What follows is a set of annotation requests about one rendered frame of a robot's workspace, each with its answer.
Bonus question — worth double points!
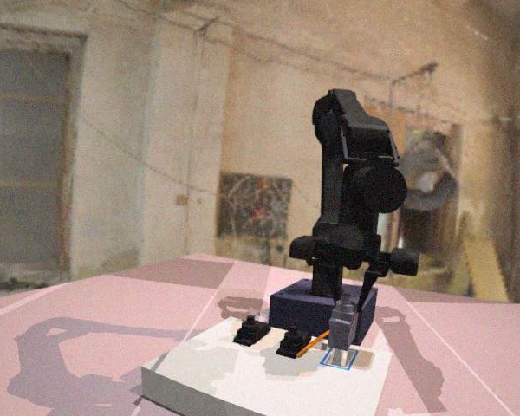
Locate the white flat deck plate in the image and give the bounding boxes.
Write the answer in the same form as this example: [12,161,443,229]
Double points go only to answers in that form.
[141,315,393,416]

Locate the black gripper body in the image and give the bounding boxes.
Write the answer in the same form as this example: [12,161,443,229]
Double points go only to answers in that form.
[289,205,419,276]

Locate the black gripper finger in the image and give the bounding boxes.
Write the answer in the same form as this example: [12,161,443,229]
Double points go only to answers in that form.
[316,263,343,306]
[357,266,389,313]

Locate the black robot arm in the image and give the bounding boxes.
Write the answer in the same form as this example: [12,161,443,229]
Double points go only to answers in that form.
[305,88,407,298]

